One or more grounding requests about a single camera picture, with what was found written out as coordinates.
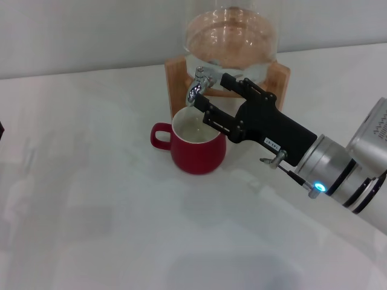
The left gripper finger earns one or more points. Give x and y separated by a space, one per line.
1 128

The chrome faucet tap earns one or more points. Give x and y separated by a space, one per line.
198 83

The red ceramic cup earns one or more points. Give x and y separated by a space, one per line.
196 157

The wooden dispenser stand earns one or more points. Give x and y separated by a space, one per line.
178 87

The glass water dispenser jar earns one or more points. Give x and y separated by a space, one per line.
229 39

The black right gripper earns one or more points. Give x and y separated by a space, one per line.
269 124

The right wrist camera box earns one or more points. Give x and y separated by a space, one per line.
372 127

